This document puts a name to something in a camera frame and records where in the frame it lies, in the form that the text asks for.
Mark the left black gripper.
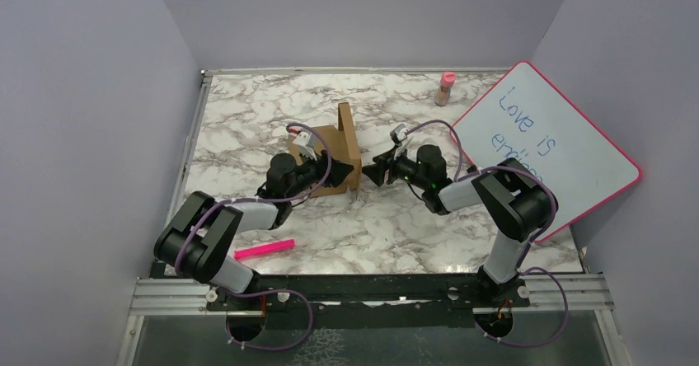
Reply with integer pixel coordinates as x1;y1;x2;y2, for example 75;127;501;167
285;146;354;199

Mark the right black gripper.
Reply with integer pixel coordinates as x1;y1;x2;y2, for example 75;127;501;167
360;144;429;190

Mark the brown cardboard box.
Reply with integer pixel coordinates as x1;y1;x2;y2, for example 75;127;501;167
311;102;362;198

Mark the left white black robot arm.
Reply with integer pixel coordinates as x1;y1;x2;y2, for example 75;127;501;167
153;123;354;309

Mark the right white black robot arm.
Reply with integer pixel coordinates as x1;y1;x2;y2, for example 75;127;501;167
362;124;558;306

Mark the pink-capped small bottle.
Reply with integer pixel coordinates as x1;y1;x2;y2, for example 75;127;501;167
434;72;457;106

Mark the pink rectangular stick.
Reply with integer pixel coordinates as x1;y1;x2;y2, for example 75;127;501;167
234;239;296;260

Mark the pink-framed whiteboard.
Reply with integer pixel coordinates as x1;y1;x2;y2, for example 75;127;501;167
453;61;642;242

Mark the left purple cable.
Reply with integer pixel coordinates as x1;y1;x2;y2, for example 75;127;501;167
173;122;334;352

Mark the aluminium front frame rail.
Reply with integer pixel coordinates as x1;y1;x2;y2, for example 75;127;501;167
117;274;631;365

